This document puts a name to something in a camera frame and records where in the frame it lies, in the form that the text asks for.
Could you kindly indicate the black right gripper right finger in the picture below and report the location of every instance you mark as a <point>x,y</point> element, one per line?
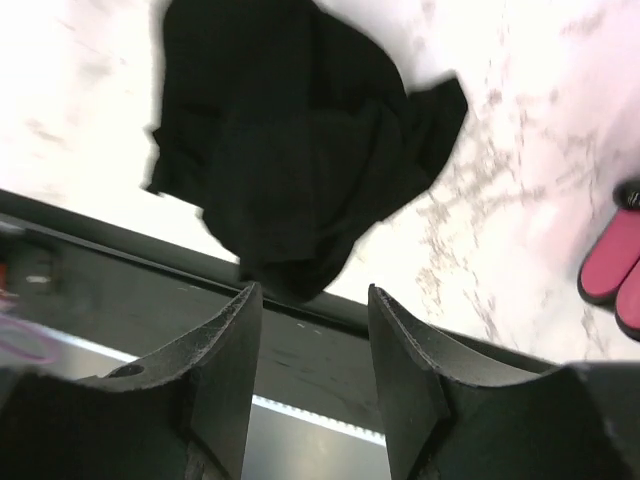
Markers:
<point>457,408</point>

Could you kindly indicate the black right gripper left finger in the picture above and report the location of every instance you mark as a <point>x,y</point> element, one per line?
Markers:
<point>180,412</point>

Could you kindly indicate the black and pink drawer box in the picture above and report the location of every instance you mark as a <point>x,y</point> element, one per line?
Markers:
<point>609,275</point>

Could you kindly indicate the black t shirt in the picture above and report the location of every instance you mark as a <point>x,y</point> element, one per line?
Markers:
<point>293,134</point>

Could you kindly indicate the aluminium frame rail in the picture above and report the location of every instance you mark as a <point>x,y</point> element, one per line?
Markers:
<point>283,442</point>

